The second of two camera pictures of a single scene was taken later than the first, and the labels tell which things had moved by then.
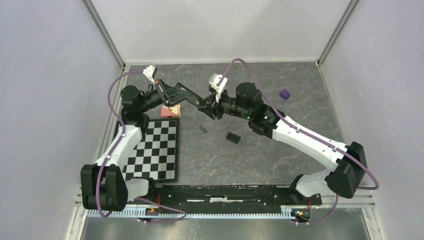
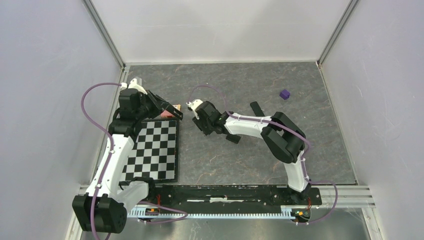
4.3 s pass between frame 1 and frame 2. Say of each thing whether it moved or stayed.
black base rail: stayed
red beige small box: stayed
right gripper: moved
